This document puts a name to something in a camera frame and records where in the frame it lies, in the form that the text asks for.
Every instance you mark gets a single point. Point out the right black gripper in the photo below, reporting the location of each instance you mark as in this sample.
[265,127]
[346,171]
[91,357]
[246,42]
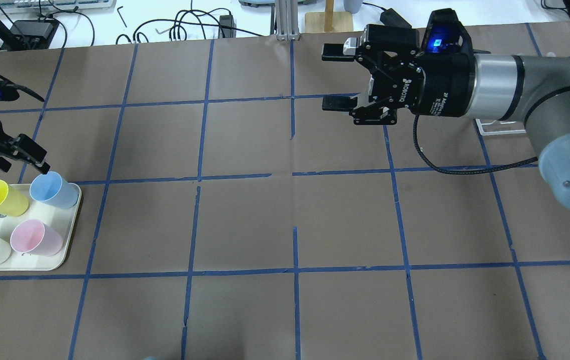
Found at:
[442,85]

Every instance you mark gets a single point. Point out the pink plastic cup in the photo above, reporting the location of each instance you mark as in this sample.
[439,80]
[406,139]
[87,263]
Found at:
[34,237]

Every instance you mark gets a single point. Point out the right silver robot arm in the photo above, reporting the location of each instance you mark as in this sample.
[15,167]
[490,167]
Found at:
[547,126]

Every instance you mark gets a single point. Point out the yellow plastic cup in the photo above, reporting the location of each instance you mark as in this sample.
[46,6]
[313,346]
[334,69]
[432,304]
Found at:
[12,202]

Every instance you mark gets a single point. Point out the blue cup back of tray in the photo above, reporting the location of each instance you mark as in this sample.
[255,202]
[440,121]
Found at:
[53,190]

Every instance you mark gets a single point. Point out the blue cup on desk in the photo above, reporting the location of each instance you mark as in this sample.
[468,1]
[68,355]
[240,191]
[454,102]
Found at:
[352,6]

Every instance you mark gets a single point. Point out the wooden mug tree stand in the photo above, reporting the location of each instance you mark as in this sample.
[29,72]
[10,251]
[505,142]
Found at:
[328,20]

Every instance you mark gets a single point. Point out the black power adapter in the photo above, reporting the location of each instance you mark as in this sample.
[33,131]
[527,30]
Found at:
[390,18]

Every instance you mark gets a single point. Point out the cream plastic tray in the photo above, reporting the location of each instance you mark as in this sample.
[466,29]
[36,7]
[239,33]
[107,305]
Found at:
[61,220]

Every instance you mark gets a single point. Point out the aluminium frame post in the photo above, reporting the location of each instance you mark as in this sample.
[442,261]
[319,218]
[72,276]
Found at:
[286,26]

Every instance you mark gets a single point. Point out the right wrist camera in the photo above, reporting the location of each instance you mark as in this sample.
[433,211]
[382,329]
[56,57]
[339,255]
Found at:
[445,34]

